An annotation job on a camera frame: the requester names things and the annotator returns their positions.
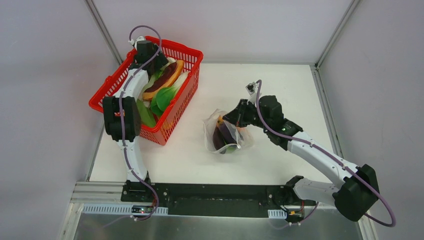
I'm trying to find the clear dotted zip top bag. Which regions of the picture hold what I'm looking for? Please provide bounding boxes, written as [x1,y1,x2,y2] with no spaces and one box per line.
[203,109,255,155]

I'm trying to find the green round vegetable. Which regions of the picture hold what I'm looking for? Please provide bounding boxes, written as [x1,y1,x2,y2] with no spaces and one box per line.
[225,145,239,154]

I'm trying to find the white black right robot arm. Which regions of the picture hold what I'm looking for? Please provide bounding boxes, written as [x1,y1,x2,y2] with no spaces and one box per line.
[223,95,380,222]

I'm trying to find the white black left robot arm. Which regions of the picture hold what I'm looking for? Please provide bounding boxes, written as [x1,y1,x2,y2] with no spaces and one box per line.
[103,36,162,183]

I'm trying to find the green leafy lettuce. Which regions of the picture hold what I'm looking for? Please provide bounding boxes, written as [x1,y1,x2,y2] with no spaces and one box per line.
[138,70,163,101]

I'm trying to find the red plastic basket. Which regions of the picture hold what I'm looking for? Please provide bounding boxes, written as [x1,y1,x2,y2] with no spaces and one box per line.
[88,39,204,146]

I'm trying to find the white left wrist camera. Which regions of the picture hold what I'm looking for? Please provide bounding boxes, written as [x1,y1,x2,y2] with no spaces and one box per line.
[128,35,146,46]

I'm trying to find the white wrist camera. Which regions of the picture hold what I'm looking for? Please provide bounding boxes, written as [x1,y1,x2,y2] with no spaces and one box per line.
[128,35,146,46]
[246,82,259,105]

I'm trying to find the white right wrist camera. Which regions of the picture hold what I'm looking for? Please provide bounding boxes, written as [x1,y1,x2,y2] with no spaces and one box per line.
[246,82,259,105]

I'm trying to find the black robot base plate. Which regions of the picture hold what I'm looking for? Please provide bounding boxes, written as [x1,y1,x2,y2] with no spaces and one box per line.
[120,180,315,218]

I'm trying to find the aluminium frame rail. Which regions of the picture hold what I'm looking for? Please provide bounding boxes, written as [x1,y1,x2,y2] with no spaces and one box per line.
[70,181,124,204]

